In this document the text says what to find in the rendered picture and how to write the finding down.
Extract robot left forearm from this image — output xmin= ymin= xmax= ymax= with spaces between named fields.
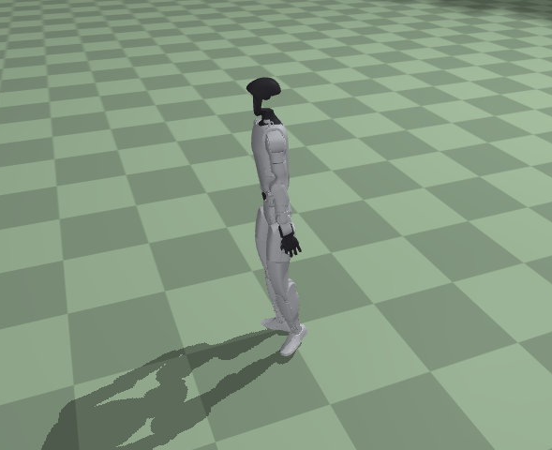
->
xmin=272 ymin=183 xmax=292 ymax=235

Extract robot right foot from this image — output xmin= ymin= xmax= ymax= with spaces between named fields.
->
xmin=261 ymin=316 xmax=292 ymax=332

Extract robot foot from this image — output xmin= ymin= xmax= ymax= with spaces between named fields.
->
xmin=261 ymin=316 xmax=292 ymax=332
xmin=280 ymin=323 xmax=307 ymax=356

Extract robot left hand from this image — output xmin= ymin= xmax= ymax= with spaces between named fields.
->
xmin=278 ymin=225 xmax=302 ymax=257

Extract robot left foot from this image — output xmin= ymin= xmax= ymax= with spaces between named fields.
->
xmin=280 ymin=323 xmax=307 ymax=356

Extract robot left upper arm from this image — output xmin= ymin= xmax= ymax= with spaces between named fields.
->
xmin=265 ymin=130 xmax=289 ymax=194

